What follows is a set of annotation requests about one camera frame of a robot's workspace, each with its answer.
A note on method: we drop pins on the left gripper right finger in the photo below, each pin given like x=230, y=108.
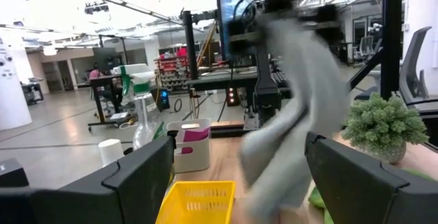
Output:
x=359, y=189

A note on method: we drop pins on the green microfiber cloth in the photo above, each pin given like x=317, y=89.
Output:
x=318, y=200

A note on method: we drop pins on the yellow plastic basket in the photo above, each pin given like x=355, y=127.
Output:
x=191, y=203

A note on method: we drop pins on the grey office chair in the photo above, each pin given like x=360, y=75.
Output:
x=410, y=73

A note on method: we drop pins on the white lotion bottle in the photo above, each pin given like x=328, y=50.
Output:
x=109, y=152

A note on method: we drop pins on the black equipment stand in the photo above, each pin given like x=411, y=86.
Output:
x=190, y=46

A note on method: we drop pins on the grey plastic bin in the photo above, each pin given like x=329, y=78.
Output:
x=191, y=162

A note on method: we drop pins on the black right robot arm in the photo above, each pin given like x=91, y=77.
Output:
x=267, y=94

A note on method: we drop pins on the black desk monitor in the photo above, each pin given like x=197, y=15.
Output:
x=105, y=59

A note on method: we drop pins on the black aluminium table frame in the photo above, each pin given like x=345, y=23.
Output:
x=391, y=28

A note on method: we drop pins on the white round pillar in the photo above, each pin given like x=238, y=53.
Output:
x=13, y=90

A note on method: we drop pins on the green-label spray bottle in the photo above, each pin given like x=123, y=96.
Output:
x=147, y=121

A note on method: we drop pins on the magenta cloth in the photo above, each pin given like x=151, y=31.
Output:
x=195, y=135

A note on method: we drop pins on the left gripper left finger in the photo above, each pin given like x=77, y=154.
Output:
x=137, y=183

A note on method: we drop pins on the person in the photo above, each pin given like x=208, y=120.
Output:
x=94, y=74

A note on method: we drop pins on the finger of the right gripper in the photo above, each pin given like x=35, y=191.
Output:
x=328, y=22
x=244, y=35

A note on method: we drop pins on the red parts shelf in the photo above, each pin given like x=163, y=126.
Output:
x=171, y=66

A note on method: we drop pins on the black desk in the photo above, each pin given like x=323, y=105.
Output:
x=99, y=90

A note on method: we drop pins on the grey cloth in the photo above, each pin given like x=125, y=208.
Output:
x=308, y=80

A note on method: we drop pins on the green potted plant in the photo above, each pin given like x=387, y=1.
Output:
x=383, y=124

